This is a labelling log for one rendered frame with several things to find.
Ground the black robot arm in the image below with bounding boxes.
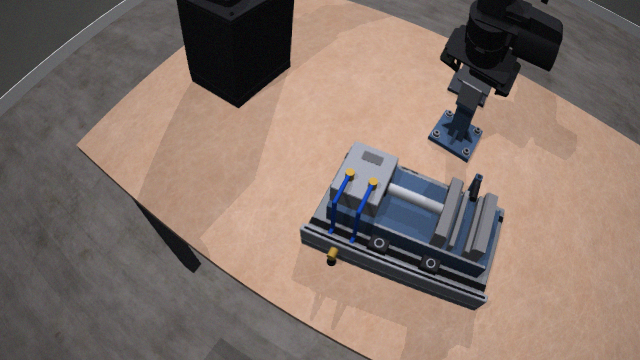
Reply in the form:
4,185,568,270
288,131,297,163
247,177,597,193
465,0,563,72

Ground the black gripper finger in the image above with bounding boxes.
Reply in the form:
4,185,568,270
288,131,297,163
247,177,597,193
494,62,521,97
440,48,461,73

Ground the grey flat bar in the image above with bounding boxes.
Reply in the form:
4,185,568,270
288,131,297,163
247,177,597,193
445,190,470,252
461,196,484,258

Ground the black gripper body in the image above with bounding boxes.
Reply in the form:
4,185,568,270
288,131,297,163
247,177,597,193
445,25,518,95

